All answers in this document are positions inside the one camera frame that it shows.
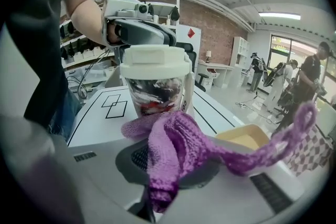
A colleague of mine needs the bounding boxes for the white desk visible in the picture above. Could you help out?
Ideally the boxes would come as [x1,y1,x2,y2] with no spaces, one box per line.
[196,59,235,89]

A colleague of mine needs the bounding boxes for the floor cable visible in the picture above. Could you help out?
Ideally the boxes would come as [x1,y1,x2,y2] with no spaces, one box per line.
[234,97,265,111]

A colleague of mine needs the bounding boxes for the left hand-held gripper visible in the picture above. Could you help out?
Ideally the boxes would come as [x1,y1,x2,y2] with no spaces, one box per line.
[101,0,177,48]

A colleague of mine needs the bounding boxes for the person's left forearm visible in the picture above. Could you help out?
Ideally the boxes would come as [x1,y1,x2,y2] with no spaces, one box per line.
[64,0,111,48]

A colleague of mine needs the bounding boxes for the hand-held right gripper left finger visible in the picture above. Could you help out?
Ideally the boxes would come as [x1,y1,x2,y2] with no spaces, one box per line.
[67,138,150,211]

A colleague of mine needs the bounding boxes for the purple knitted cloth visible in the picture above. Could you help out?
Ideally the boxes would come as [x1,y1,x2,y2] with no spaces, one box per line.
[120,101,319,215]

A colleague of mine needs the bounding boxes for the black cable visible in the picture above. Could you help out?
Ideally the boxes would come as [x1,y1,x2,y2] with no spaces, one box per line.
[68,47,112,100]

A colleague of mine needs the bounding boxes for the beige tray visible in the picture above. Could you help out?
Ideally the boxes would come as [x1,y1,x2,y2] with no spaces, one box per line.
[214,123,271,152]

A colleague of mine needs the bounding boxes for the white shelf cabinet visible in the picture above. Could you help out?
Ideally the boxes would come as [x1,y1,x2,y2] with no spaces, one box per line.
[229,36,250,67]

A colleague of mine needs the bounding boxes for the person's blue jeans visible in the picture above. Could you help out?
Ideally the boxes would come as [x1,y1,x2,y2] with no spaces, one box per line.
[48,88,83,143]

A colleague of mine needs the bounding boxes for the white board with red diamond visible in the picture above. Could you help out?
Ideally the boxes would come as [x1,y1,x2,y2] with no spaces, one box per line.
[175,24,203,68]

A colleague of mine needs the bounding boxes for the black office chair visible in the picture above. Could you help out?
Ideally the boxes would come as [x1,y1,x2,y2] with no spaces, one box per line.
[175,41,209,93]

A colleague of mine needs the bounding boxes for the clear plastic bin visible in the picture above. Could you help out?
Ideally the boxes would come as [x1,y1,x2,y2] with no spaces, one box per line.
[64,61,118,87]

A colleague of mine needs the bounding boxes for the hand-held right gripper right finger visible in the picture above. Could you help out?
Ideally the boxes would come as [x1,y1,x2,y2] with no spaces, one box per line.
[161,159,307,222]

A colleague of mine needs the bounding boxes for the ceiling light panel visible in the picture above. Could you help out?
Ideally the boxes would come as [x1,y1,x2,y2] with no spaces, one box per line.
[258,11,301,21]

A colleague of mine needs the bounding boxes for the checkered cloth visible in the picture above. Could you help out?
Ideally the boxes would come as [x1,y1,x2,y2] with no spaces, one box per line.
[285,123,334,177]

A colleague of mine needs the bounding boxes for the white shelving rack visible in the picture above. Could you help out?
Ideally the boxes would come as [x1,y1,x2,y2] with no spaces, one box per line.
[59,14,117,70]

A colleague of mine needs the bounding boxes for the person's left hand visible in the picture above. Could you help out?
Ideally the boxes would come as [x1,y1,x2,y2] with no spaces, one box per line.
[107,21,123,44]

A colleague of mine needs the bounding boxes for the person's dark grey shirt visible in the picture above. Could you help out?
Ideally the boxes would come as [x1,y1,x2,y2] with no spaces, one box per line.
[5,0,98,128]

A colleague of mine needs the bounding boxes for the white-lidded patterned drink container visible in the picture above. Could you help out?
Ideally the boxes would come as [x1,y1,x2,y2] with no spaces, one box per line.
[119,44,196,119]

